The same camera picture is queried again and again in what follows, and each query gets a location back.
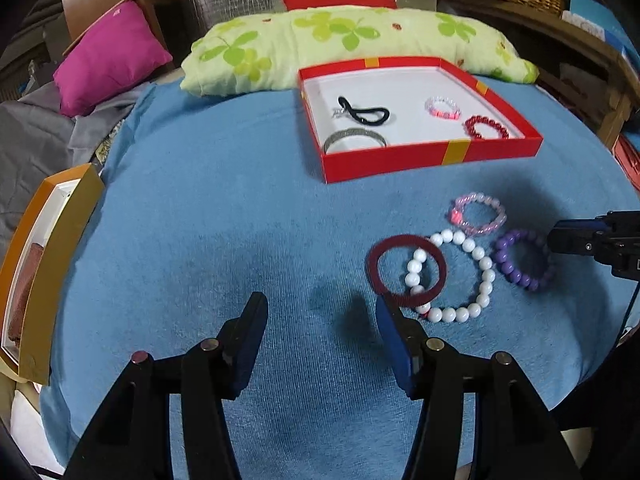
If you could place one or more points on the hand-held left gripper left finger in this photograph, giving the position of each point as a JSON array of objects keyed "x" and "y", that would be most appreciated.
[{"x": 248, "y": 355}]

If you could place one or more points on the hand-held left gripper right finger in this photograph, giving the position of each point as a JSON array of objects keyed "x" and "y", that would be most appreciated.
[{"x": 397, "y": 355}]

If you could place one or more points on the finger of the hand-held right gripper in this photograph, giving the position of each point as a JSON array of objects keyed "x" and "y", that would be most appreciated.
[{"x": 570, "y": 241}]

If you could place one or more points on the red jewelry box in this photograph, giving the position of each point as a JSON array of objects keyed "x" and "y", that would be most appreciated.
[{"x": 400, "y": 110}]

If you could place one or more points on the blue blanket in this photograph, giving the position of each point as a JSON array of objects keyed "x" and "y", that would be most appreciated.
[{"x": 250, "y": 240}]

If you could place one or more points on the wooden shelf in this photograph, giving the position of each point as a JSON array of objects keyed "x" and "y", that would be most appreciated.
[{"x": 575, "y": 60}]

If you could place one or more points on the silver bangle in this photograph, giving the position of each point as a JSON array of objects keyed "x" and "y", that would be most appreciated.
[{"x": 352, "y": 138}]

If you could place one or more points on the gold open box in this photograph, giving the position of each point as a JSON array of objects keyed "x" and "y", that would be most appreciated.
[{"x": 40, "y": 270}]

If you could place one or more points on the grey cloth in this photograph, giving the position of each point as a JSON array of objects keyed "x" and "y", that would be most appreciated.
[{"x": 45, "y": 145}]

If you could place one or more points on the green clover print pillow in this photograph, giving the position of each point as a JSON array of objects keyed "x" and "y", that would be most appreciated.
[{"x": 320, "y": 45}]

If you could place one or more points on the magenta cushion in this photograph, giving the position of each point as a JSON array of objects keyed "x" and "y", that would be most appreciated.
[{"x": 107, "y": 57}]

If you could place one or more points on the brown cardboard box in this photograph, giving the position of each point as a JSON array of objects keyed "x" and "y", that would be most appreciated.
[{"x": 100, "y": 5}]

